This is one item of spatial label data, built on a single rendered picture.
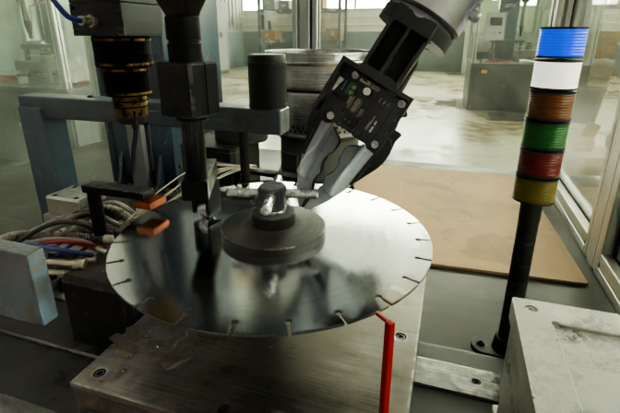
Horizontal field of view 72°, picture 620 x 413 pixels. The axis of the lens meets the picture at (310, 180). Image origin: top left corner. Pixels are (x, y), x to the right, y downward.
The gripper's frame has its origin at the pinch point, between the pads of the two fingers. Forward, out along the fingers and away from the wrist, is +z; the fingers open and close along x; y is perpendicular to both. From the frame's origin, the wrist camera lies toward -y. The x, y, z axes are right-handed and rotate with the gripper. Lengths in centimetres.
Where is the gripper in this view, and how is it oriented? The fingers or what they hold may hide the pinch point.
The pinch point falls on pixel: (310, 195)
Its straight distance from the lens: 45.9
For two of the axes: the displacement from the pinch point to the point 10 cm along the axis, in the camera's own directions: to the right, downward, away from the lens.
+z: -5.2, 8.2, 2.3
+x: 8.2, 5.6, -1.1
